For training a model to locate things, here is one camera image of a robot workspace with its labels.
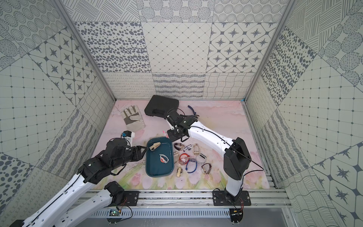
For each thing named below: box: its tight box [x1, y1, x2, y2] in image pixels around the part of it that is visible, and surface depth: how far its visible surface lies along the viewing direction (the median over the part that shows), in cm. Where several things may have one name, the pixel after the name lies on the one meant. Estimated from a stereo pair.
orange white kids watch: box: [158, 153, 170, 164], surface depth 88 cm
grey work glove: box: [120, 104, 147, 132], surface depth 109 cm
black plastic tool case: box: [144, 94, 180, 120], surface depth 111 cm
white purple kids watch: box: [183, 144, 193, 153], surface depth 92 cm
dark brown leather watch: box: [173, 142, 185, 151], surface depth 94 cm
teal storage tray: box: [145, 137, 175, 178], surface depth 90 cm
